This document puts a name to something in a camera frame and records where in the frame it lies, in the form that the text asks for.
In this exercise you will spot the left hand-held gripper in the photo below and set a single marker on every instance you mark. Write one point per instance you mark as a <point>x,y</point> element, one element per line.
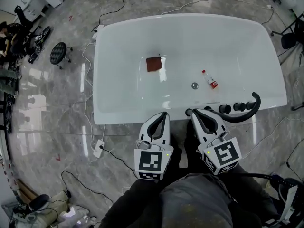
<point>149,161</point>

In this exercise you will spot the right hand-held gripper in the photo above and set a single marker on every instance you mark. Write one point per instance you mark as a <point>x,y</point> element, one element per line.
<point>223,153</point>

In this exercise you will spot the person's left forearm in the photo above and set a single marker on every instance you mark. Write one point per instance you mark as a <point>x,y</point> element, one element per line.
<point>130,205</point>

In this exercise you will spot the person's right forearm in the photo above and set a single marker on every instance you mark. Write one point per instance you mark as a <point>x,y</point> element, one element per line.
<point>251,193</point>

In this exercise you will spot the white bathtub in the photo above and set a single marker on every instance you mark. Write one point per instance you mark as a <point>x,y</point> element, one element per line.
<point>190,37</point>

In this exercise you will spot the black faucet knob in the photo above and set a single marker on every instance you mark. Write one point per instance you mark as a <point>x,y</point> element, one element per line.
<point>224,108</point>
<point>239,106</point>
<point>249,105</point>

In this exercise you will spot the black curved faucet spout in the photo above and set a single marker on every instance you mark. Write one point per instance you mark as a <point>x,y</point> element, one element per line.
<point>237,119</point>

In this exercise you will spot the person's left leg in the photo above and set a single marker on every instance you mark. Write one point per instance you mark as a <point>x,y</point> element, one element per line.
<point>177,151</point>

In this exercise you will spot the round metal drain plug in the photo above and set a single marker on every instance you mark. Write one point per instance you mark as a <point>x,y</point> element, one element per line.
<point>195,85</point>

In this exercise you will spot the clear plastic bottle red label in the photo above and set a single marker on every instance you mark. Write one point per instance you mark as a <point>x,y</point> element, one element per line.
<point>211,81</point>

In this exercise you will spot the white power strip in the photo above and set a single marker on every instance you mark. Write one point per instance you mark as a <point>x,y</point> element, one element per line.
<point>98,31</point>
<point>98,149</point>

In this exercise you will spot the red-brown cloth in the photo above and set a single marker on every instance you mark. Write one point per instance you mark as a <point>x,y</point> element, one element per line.
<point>154,64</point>

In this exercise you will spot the person's grey shirt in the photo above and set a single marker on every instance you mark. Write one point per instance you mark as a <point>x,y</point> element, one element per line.
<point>194,203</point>

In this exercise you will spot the white paper sheet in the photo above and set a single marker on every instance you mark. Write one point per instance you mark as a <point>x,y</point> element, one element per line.
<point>289,201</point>

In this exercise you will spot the black round stool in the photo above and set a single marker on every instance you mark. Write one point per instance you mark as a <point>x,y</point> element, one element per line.
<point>57,52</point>

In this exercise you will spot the black metal stand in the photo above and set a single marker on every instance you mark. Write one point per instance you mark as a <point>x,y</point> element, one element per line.
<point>291,26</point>

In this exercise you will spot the black office chair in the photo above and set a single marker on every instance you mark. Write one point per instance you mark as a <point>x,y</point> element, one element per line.
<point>39,202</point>

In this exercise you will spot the white desk with drawers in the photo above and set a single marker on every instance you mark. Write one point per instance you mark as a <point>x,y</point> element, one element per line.
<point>35,6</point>

